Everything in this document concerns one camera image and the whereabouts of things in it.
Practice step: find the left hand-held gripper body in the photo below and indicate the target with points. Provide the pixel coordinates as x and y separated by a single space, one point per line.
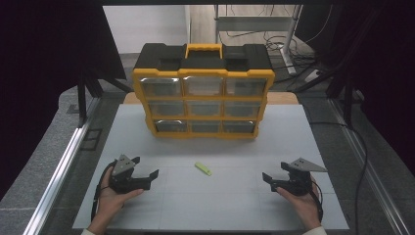
123 178

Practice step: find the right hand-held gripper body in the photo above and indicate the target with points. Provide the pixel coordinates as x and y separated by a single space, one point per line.
298 181

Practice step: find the small light green clip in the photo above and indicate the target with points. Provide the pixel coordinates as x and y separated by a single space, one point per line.
203 168

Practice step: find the single clear plastic drawer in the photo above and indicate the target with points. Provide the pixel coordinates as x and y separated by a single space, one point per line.
160 86

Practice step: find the yellow black drawer organizer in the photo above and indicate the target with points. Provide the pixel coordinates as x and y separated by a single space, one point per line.
203 60

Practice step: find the person's right hand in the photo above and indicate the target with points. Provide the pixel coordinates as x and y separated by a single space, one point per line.
301 205

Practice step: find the person's left hand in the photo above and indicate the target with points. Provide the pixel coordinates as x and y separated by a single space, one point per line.
109 204

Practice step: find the wooden board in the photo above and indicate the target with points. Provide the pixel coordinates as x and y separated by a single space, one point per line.
282 98

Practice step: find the black metal stand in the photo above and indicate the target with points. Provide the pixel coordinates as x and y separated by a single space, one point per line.
348 98
81 98

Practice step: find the grid of clear drawers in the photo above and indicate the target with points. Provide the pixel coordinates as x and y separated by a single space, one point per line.
203 107

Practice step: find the white power strip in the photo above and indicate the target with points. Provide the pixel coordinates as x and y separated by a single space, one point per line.
313 75

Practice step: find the black curtain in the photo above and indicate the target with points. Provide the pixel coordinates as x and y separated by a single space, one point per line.
42 81
385 81

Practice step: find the grey metal desk frame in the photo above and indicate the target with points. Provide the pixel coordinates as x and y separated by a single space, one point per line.
253 23

